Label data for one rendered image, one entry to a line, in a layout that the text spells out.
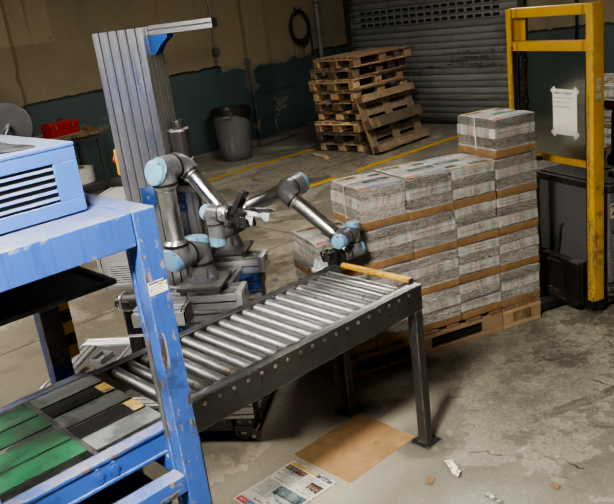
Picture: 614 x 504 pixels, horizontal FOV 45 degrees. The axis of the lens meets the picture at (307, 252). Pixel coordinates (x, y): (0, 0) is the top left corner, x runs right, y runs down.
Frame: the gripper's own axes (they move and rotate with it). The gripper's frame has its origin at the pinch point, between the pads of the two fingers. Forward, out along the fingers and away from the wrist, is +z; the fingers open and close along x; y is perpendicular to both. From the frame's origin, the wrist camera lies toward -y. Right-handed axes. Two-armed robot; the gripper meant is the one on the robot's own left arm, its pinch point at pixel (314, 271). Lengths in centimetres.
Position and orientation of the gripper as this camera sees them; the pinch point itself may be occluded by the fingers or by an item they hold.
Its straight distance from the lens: 375.2
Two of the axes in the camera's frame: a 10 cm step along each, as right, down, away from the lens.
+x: 6.8, 1.5, -7.2
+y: -1.2, -9.4, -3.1
